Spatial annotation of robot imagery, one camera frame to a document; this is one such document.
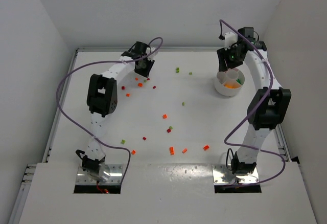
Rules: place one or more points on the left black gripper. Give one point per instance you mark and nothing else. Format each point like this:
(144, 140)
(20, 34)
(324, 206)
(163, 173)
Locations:
(144, 68)

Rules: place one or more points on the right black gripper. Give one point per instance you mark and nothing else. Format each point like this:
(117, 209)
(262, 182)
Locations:
(227, 63)

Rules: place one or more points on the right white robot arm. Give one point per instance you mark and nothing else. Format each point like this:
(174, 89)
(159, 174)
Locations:
(268, 106)

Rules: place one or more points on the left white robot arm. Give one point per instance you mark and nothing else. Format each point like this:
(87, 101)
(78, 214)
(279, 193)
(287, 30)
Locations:
(102, 100)

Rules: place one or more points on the yellow-orange legos in bowl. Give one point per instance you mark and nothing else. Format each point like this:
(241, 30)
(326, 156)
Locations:
(232, 84)

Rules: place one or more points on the white divided bowl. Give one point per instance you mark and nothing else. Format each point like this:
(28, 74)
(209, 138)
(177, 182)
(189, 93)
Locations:
(221, 77)

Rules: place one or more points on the orange double lego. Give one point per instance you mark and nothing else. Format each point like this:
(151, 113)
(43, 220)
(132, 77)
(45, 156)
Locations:
(171, 150)

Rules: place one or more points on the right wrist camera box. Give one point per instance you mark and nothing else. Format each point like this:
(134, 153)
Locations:
(230, 39)

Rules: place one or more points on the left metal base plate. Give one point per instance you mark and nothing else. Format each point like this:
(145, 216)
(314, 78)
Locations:
(109, 174)

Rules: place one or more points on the metal base plate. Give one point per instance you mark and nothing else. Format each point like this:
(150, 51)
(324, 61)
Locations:
(109, 174)
(224, 177)

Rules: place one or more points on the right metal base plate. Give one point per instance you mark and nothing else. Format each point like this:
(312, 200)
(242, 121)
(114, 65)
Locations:
(224, 177)

